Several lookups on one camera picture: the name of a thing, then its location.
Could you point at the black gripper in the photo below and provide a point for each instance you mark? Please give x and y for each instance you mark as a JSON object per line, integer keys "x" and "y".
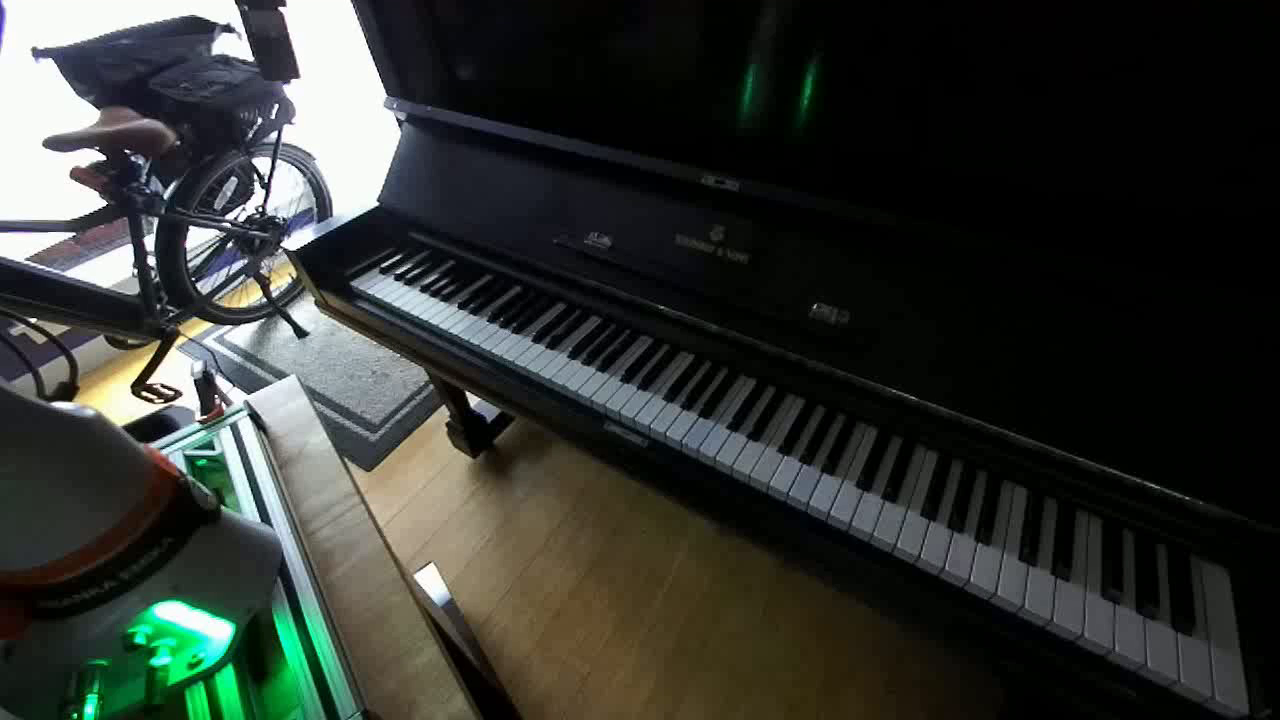
{"x": 269, "y": 36}

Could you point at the black piano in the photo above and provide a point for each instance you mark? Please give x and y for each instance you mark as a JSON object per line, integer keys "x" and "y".
{"x": 744, "y": 264}

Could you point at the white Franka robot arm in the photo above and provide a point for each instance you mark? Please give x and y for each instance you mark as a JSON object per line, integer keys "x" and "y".
{"x": 93, "y": 520}

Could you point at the black bicycle bag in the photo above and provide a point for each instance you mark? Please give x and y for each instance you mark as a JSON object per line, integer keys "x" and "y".
{"x": 174, "y": 72}

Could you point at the black bicycle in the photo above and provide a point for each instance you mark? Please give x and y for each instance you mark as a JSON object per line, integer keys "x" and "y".
{"x": 242, "y": 224}

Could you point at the black metal bar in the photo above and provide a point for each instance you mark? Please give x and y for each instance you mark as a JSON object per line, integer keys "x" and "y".
{"x": 64, "y": 296}

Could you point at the grey door mat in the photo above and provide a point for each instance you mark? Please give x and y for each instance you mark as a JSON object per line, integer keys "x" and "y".
{"x": 334, "y": 374}

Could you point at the long wooden bench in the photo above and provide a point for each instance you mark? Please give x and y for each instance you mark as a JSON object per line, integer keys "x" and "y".
{"x": 334, "y": 534}

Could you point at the robot cart with green light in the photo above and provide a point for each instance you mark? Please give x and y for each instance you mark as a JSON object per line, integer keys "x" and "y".
{"x": 284, "y": 625}

